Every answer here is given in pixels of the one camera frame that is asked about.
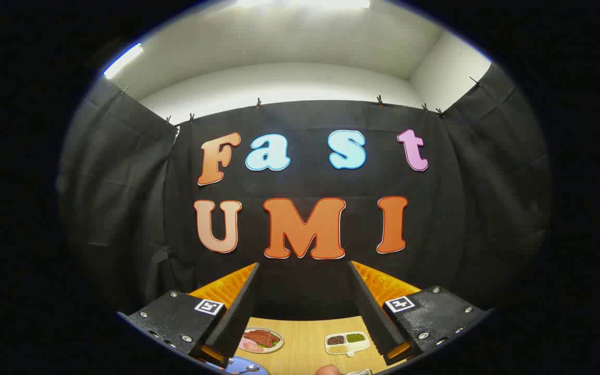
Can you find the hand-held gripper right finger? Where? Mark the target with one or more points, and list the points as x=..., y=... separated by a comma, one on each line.
x=370, y=312

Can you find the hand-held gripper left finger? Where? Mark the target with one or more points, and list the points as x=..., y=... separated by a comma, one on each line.
x=237, y=317

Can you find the pink ham slice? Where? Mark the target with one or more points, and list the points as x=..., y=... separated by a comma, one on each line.
x=246, y=344

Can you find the pile of green beans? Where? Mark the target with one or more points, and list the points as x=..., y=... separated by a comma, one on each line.
x=355, y=337

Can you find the brown meat steak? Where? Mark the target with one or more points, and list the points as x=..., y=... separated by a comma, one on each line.
x=263, y=337

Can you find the salmon ham slice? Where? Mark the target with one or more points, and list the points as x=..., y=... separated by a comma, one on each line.
x=257, y=348

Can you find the white divided tray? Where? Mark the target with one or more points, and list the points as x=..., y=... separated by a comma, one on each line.
x=360, y=348

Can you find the pile of dark beans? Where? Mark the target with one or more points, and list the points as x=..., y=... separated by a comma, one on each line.
x=336, y=339

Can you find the blue plate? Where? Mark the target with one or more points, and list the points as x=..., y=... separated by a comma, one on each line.
x=237, y=363

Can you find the white plate with food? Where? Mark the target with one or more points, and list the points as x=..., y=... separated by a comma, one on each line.
x=278, y=344

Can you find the pile of yellow soybeans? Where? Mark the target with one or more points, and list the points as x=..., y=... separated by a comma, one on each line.
x=337, y=349

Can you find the metal drain basket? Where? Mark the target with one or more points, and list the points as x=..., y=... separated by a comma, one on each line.
x=358, y=372

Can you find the row of black cloth clips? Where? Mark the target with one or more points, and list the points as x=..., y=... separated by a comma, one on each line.
x=258, y=103

